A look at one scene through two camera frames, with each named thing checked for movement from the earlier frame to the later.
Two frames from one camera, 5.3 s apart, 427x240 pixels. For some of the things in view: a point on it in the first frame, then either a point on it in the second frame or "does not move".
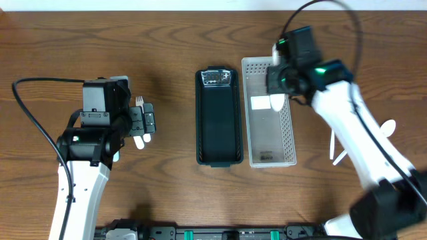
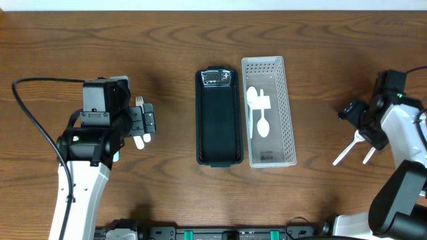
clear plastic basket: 270,136 does not move
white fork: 139,102 does not move
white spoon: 332,145 -> 252,100
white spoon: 277,101 -> 263,103
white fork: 139,142 does not move
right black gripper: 277,81 -> 372,139
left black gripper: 136,121 does not move
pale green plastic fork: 116,157 does not move
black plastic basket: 219,119 does not move
